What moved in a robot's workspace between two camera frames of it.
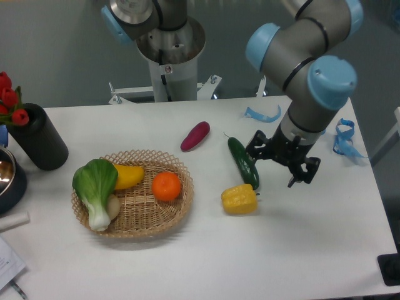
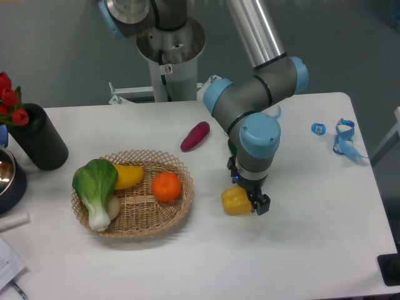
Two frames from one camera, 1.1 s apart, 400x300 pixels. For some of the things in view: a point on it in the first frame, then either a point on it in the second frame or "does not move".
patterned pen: x=19 y=289 does not move
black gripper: x=287 y=153 → x=253 y=187
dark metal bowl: x=13 y=183 does not move
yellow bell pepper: x=240 y=199 does not move
